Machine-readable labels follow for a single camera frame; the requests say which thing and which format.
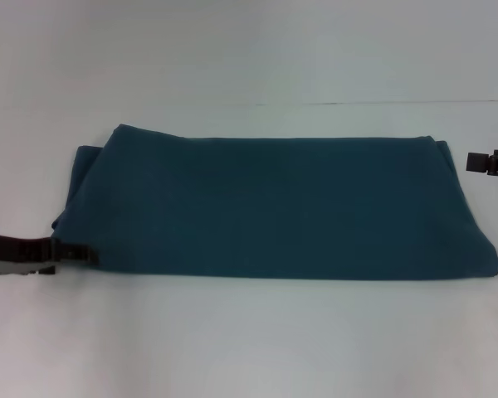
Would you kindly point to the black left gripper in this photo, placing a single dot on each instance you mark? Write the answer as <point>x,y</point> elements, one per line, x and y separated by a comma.
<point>12,248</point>

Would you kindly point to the blue-green t-shirt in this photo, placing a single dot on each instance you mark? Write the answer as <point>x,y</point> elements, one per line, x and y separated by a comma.
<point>274,207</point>

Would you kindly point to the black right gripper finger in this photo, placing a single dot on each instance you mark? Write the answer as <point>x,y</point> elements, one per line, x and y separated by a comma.
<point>491,162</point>

